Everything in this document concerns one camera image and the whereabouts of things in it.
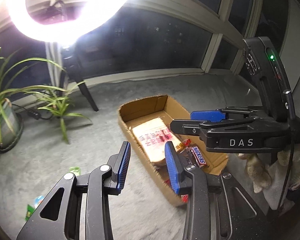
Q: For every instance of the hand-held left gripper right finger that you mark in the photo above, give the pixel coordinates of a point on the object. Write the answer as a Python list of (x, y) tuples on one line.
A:
[(172, 170)]

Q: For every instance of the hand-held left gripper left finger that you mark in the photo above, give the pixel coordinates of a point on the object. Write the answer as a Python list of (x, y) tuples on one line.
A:
[(122, 167)]

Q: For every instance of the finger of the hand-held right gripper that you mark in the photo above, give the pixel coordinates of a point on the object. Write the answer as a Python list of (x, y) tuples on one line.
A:
[(205, 115), (187, 128)]

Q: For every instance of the brown chocolate bar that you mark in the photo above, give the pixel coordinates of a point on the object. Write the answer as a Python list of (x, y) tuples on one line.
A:
[(198, 156)]

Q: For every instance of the red snack packet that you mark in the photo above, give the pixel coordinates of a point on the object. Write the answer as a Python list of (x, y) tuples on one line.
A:
[(185, 198)]

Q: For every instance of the bread packet with red print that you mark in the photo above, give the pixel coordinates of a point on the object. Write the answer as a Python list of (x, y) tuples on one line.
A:
[(150, 140)]

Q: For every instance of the cardboard box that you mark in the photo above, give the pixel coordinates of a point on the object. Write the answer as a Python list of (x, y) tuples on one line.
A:
[(150, 105)]

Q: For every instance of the green snack packet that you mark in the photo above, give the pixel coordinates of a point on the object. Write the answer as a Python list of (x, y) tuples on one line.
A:
[(75, 171), (30, 212)]

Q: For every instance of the green white jelly packet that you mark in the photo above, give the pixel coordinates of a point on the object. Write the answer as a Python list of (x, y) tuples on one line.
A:
[(38, 201)]

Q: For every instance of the grey carpet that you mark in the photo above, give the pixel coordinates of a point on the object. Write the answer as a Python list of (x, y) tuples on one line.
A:
[(65, 155)]

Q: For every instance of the black tripod stand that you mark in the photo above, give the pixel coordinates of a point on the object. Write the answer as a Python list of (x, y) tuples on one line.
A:
[(88, 95)]

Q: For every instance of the small spider plant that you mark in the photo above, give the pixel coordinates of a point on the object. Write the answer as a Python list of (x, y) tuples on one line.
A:
[(57, 105)]

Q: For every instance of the potted spider plant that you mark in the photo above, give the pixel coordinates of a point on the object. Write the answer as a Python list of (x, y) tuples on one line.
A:
[(7, 122)]

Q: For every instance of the white window frame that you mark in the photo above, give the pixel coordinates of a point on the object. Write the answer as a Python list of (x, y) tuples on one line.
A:
[(170, 7)]

